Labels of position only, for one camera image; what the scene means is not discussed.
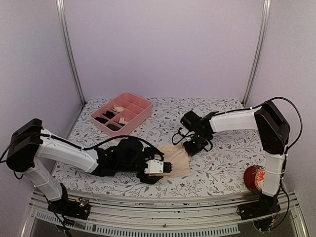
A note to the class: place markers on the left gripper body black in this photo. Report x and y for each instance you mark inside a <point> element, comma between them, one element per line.
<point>126,168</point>

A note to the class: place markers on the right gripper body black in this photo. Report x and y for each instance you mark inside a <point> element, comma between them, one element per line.
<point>199,143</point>

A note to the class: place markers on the peach underwear pile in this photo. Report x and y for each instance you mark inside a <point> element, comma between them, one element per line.
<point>179,159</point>

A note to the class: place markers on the pink compartment organizer box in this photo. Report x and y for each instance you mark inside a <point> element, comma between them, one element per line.
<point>136,110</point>

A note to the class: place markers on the olive beige underwear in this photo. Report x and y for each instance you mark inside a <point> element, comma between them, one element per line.
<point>114,127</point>

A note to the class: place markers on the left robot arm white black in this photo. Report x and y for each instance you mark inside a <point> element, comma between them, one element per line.
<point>32,142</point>

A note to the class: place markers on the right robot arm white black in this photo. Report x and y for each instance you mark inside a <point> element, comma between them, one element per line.
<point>273,131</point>

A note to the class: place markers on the black rolled underwear back left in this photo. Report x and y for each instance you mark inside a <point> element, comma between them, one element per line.
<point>101,120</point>

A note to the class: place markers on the black rolled underwear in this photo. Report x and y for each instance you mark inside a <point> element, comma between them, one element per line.
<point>101,120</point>
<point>109,114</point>

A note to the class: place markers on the black rolled underwear back middle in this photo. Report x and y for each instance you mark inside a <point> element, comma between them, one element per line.
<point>109,114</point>

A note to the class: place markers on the beige rolled underwear in box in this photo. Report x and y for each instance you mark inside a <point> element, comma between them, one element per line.
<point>117,109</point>

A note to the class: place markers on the floral patterned table mat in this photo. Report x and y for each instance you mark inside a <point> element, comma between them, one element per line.
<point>217,172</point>

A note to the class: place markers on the red floral round tin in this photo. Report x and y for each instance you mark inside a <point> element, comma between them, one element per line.
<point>249,178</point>

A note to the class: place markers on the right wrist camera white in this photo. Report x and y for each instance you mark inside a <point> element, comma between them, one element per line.
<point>183,132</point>

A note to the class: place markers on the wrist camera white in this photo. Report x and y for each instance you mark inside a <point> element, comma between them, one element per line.
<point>183,132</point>
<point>155,166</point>

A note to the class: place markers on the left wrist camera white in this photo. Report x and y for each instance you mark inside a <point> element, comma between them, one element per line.
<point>155,166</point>

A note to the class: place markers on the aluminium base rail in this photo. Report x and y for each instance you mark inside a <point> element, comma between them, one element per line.
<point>212,216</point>

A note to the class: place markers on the right aluminium frame post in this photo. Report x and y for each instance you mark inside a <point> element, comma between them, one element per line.
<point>258,50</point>

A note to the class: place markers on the aluminium frame post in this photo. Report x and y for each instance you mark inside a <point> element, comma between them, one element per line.
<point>258,50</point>
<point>67,42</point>

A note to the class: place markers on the left aluminium frame post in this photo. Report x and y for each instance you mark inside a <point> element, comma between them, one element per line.
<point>67,42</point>

